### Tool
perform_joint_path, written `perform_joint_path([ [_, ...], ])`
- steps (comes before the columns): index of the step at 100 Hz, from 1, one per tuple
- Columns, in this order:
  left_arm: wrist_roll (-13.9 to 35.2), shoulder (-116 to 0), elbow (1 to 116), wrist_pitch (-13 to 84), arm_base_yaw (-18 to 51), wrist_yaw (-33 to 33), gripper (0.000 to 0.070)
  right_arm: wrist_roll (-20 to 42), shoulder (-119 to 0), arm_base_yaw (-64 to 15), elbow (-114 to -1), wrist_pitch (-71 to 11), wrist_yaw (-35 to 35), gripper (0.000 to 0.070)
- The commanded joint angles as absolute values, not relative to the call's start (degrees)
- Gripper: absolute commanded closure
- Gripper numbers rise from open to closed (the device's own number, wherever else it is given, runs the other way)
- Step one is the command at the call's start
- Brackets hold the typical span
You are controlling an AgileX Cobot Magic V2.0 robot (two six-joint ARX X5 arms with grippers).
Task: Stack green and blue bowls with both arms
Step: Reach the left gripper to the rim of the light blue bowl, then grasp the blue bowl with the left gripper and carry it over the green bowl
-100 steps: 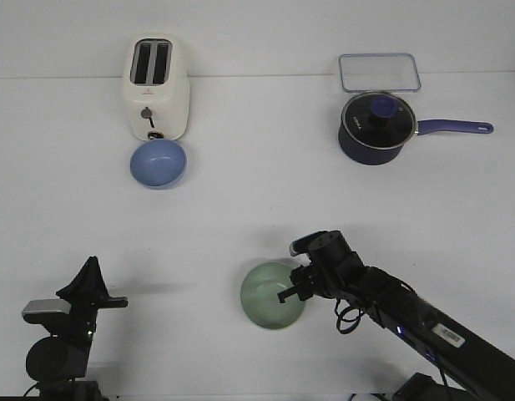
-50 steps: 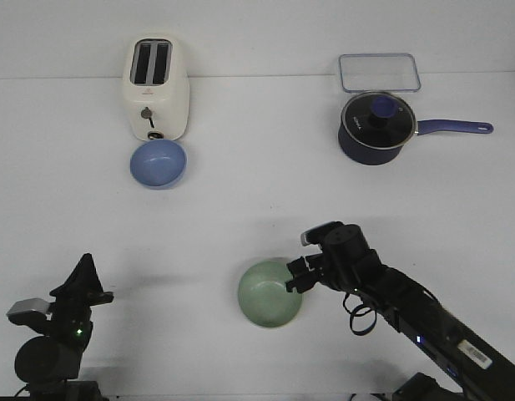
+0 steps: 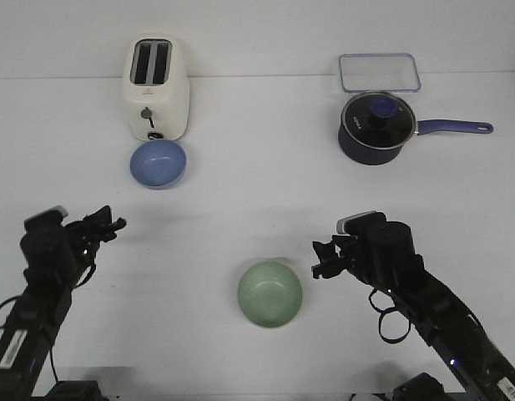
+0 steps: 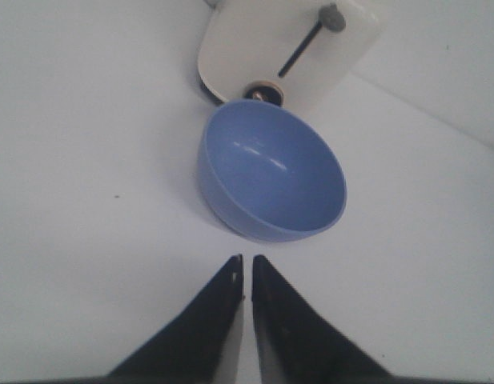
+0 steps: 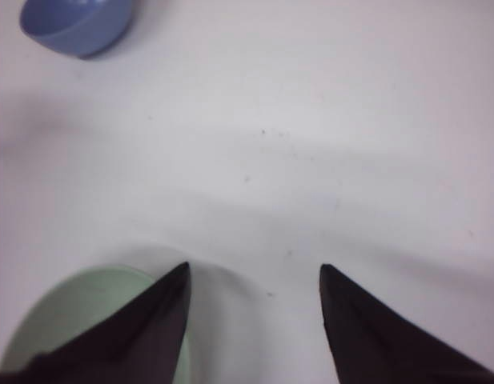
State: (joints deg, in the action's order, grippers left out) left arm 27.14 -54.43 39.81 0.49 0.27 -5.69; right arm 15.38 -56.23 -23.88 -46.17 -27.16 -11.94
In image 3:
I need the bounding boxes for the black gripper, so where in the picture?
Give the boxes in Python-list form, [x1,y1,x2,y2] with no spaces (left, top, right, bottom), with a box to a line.
[64,206,127,261]
[311,235,366,279]

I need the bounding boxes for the green bowl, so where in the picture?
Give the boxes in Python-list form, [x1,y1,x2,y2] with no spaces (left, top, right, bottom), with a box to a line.
[237,261,303,328]

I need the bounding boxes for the blue bowl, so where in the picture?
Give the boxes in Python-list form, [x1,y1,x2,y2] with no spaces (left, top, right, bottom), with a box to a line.
[129,140,187,190]

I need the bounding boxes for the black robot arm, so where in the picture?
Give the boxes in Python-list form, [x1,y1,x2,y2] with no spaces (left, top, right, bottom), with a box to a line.
[311,212,515,400]
[0,206,348,400]

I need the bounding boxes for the dark blue saucepan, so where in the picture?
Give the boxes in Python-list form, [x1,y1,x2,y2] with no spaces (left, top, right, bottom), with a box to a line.
[338,119,494,165]

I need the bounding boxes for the glass pot lid blue knob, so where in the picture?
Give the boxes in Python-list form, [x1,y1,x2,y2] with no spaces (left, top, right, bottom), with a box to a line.
[341,92,417,140]

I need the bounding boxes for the white two-slot toaster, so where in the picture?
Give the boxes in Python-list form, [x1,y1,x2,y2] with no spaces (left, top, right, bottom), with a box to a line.
[122,33,190,141]

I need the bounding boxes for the clear container blue rim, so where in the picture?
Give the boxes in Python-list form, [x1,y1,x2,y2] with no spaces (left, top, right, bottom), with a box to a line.
[338,53,422,94]

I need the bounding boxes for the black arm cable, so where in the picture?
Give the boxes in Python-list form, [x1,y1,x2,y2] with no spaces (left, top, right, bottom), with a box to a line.
[0,262,98,385]
[367,287,412,346]

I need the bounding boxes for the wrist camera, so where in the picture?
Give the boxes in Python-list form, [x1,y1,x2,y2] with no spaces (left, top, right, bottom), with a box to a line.
[336,211,386,236]
[23,206,68,231]

